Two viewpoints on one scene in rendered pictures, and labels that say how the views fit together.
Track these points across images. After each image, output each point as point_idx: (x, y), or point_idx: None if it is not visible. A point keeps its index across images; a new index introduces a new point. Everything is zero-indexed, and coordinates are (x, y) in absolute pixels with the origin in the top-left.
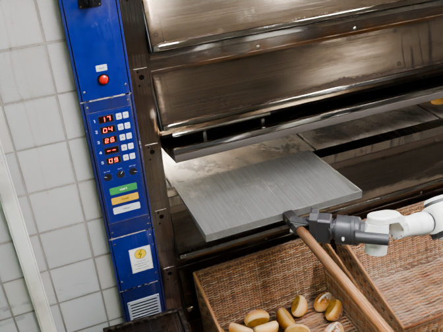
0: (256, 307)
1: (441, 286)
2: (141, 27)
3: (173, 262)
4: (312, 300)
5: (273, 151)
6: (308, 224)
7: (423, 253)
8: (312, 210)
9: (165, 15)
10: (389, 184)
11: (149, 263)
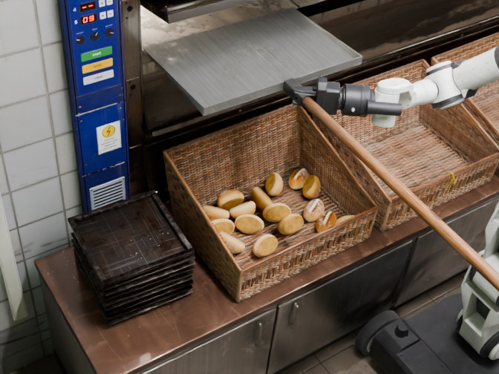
0: (224, 188)
1: (415, 158)
2: None
3: (141, 140)
4: (285, 177)
5: (252, 8)
6: (315, 94)
7: (394, 123)
8: (321, 79)
9: None
10: (371, 47)
11: (118, 142)
